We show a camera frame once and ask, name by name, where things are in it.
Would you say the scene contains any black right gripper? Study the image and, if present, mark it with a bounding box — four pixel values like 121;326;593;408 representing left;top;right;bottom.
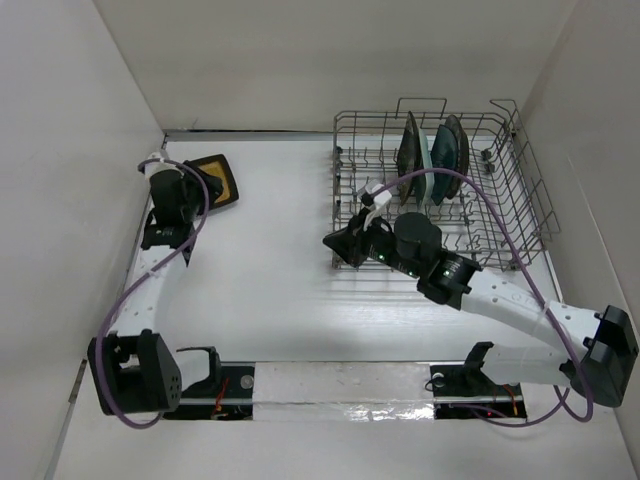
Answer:
323;207;422;280

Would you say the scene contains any square yellow brown plate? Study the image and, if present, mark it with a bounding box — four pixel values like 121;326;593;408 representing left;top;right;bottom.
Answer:
184;154;239;211

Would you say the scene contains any square black floral plate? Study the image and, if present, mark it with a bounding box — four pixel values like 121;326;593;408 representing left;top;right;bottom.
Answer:
396;111;422;177

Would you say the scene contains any light green floral plate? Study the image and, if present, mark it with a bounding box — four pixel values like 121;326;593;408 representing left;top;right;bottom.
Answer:
415;129;435;208

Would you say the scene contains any square teal plate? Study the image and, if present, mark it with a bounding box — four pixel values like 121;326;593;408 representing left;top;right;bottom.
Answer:
430;124;459;205

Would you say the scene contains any round cream plate metallic rim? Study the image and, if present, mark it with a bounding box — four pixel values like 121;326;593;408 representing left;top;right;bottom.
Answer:
445;114;470;199

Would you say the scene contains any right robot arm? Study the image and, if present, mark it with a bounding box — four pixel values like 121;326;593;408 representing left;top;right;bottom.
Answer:
322;212;639;408

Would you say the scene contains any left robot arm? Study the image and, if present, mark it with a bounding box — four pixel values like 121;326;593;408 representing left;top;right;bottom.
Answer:
88;161;236;416

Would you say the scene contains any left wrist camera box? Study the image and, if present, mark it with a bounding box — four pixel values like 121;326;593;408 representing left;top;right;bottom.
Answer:
137;148;174;180

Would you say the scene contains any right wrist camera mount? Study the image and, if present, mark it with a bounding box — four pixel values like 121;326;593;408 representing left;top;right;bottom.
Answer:
357;180;393;214

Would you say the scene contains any grey wire dish rack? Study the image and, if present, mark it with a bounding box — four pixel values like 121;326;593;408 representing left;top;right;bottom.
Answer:
331;98;560;271

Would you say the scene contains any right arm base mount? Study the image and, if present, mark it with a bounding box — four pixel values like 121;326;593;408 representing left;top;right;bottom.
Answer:
424;363;528;420

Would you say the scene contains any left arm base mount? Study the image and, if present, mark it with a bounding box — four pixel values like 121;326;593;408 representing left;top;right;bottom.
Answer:
163;362;256;421

